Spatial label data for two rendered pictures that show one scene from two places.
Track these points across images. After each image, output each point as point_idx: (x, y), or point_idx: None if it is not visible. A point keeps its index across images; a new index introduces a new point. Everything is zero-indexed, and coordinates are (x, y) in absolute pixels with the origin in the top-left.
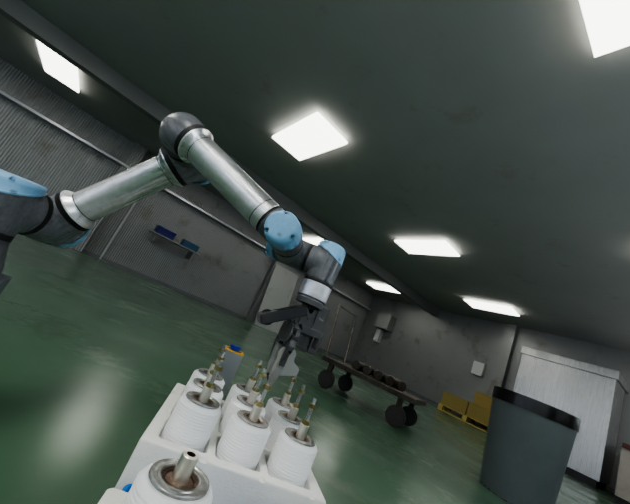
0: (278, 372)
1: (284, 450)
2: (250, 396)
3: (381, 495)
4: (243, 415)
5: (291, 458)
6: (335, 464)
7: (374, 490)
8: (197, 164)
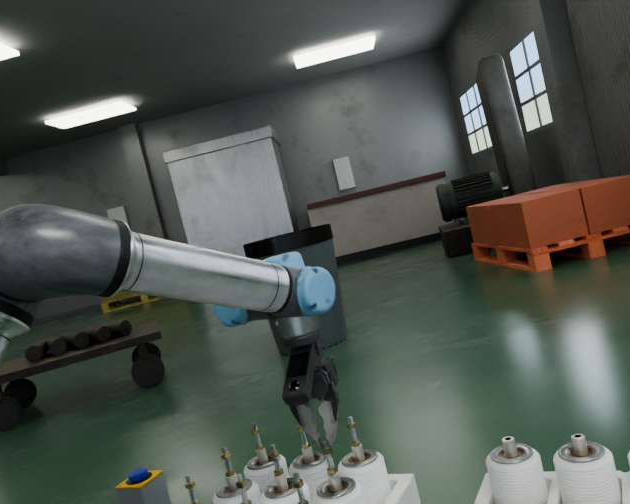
0: (336, 427)
1: (371, 478)
2: (283, 482)
3: (301, 449)
4: (333, 493)
5: (380, 476)
6: (241, 473)
7: (293, 452)
8: (160, 288)
